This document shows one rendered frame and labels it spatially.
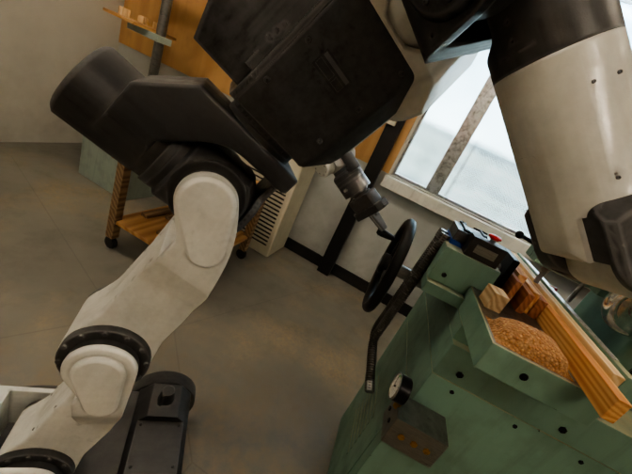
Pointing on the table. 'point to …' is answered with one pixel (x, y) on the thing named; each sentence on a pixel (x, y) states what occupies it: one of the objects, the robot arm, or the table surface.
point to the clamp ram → (506, 268)
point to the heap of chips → (529, 344)
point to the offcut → (494, 298)
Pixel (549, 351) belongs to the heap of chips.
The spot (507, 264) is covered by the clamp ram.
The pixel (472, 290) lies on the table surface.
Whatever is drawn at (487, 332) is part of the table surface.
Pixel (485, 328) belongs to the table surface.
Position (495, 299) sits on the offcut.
